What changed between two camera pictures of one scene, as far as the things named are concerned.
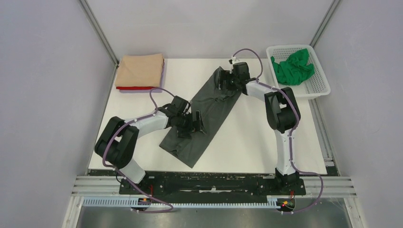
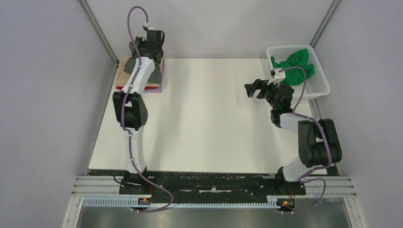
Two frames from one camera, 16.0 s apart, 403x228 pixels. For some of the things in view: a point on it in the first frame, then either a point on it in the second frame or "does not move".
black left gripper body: (185, 119) → (142, 42)
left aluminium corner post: (100, 36) does not move
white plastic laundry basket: (315, 85) does not move
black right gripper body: (232, 80) → (271, 91)
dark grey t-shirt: (215, 105) → (156, 77)
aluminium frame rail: (110, 186) does not move
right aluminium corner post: (325, 23) does not move
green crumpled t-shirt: (294, 70) does not move
